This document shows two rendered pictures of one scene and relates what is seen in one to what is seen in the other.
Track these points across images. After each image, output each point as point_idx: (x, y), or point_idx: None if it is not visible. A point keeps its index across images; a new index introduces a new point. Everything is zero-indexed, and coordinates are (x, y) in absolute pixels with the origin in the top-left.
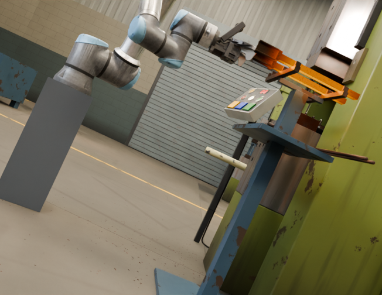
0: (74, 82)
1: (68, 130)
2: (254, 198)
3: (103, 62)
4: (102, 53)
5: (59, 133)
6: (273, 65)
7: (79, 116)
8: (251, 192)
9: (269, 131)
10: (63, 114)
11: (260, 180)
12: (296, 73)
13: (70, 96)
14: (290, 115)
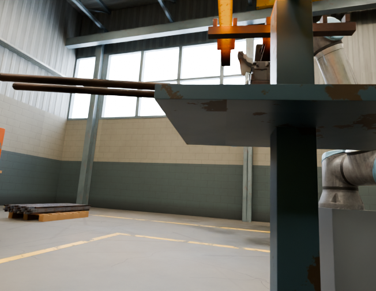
0: (322, 201)
1: (328, 252)
2: (273, 283)
3: (338, 168)
4: (335, 161)
5: (324, 258)
6: (262, 39)
7: (330, 232)
8: (270, 268)
9: (184, 141)
10: (321, 236)
11: (272, 231)
12: (274, 2)
13: (319, 216)
14: (272, 65)
